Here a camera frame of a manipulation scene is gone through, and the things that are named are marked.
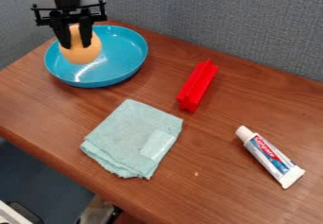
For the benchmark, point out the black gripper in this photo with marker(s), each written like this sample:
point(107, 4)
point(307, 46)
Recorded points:
point(68, 16)

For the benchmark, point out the yellow foam ball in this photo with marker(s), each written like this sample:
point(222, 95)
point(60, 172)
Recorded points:
point(79, 54)

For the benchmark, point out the blue plate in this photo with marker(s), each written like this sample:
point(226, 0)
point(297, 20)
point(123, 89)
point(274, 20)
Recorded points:
point(123, 55)

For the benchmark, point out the red plastic block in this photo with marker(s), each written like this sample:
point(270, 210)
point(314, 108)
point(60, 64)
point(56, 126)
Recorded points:
point(197, 85)

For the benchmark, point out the light green folded cloth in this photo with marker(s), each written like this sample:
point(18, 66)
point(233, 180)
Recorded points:
point(132, 140)

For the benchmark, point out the grey object under table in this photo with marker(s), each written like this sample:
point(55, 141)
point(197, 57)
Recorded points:
point(99, 212)

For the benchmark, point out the white toothpaste tube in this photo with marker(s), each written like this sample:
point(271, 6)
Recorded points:
point(285, 171)

